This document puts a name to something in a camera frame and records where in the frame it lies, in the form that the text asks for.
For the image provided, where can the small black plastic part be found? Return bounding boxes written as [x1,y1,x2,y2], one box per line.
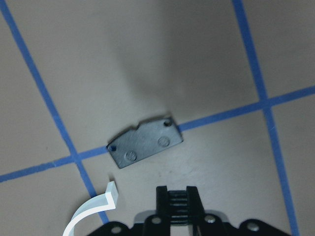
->
[106,117,184,169]

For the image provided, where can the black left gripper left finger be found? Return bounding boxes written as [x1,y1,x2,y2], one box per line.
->
[144,186,170,236]

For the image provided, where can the white curved plastic bracket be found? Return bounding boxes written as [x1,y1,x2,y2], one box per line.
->
[63,181,119,236]

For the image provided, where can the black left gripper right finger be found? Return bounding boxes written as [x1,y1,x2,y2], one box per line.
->
[186,186,221,236]

